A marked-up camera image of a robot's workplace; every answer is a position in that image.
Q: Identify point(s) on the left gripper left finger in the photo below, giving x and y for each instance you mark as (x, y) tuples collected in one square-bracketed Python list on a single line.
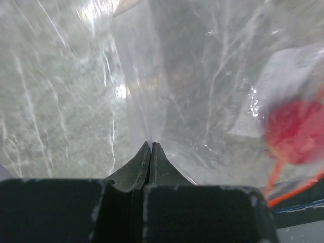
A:
[(77, 210)]

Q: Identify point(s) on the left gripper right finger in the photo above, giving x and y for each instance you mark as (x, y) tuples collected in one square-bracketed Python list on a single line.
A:
[(174, 210)]

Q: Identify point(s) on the clear zip top bag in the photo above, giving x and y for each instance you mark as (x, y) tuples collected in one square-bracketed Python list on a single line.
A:
[(84, 84)]

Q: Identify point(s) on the red fake apple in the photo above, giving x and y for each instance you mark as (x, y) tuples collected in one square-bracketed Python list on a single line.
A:
[(294, 132)]

